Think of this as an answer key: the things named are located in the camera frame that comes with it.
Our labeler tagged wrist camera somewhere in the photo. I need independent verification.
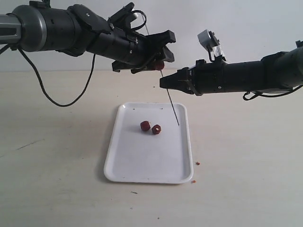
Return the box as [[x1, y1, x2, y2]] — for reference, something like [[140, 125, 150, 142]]
[[107, 2, 138, 29], [197, 29, 226, 62]]

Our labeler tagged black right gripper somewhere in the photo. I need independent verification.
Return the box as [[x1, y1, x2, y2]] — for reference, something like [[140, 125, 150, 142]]
[[160, 59, 227, 96]]

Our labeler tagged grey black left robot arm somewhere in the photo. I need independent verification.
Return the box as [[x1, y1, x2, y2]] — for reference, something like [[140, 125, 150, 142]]
[[0, 0, 176, 74]]

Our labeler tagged thin metal skewer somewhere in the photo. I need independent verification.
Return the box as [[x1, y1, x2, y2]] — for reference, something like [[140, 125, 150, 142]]
[[142, 15, 180, 126]]

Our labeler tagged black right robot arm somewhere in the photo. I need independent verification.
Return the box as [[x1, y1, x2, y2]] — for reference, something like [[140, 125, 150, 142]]
[[160, 41, 303, 96]]

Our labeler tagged white rectangular plastic tray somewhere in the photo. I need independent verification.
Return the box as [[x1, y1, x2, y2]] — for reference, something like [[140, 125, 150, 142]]
[[103, 102, 194, 184]]

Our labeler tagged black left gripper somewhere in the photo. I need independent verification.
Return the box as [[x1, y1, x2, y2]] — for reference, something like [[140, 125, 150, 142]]
[[87, 30, 176, 73]]

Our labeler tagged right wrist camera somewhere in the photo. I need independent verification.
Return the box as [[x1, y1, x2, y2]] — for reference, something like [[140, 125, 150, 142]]
[[197, 29, 226, 62]]

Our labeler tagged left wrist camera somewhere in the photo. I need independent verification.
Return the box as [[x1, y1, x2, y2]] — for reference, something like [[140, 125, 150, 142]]
[[107, 2, 138, 29]]

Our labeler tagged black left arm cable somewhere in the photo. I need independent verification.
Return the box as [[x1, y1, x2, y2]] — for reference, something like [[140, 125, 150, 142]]
[[0, 9, 149, 107]]

